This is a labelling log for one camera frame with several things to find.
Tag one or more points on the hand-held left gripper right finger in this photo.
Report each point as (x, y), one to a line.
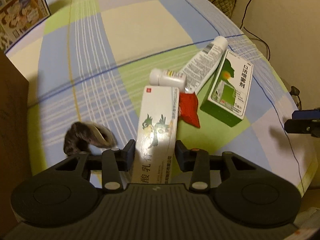
(179, 155)

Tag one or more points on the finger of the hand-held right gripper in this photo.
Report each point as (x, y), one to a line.
(306, 114)
(300, 127)

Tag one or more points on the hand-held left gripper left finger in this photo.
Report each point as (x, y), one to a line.
(130, 155)

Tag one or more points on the white ointment box green bird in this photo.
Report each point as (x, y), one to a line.
(155, 135)

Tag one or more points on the red candy packet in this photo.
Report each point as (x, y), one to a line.
(190, 110)

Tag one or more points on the white cream tube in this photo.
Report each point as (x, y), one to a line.
(202, 65)

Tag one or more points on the brown cardboard box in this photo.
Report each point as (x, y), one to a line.
(12, 130)

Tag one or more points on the small white pill bottle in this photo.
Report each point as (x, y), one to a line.
(166, 78)

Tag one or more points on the green medicine box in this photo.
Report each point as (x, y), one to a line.
(230, 87)

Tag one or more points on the plaid tablecloth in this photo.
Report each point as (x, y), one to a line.
(100, 55)

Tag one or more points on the blue milk carton box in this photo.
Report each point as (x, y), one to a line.
(20, 10)

